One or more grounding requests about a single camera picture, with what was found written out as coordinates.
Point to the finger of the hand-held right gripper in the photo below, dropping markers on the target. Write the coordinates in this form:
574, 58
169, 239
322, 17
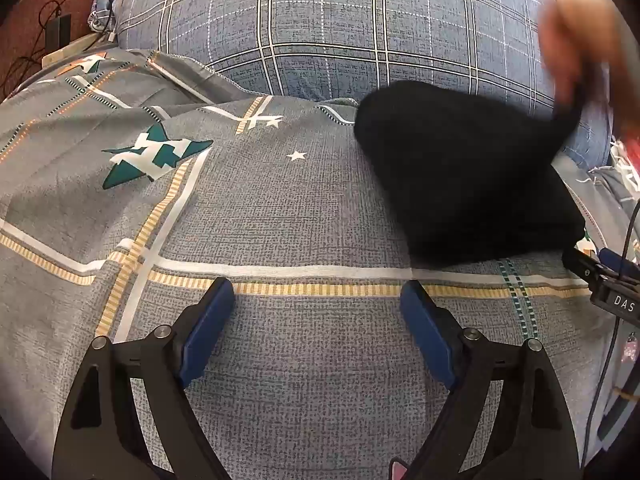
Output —
610, 259

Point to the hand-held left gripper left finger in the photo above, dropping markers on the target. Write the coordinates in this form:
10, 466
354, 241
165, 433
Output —
210, 325

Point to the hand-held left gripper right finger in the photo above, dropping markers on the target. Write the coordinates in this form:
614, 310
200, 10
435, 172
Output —
425, 320

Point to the black pants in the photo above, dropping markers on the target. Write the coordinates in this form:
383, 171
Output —
465, 175

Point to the person's right hand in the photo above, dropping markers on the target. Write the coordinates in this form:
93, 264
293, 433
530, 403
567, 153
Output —
570, 35

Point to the pink print cloth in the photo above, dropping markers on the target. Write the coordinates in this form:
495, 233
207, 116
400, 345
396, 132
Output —
398, 471

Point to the grey star-print bedsheet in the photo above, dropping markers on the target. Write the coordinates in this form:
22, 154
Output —
300, 200

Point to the blue plaid pillow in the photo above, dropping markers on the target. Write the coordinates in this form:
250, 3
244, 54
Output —
325, 25

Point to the black power adapter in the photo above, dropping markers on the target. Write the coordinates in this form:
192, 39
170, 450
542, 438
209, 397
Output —
57, 32

